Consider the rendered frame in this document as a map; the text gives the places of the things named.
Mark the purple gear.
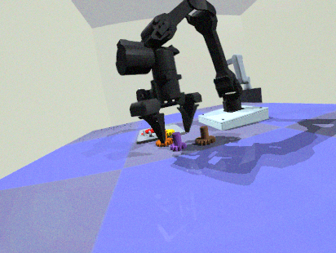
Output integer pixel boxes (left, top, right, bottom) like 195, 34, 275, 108
170, 132, 187, 152

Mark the orange gear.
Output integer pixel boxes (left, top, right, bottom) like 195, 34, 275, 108
156, 134, 174, 147

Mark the yellow gear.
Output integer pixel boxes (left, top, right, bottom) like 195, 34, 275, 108
166, 129, 175, 136

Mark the brown gear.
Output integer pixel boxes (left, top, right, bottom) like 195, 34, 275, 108
196, 126, 215, 145

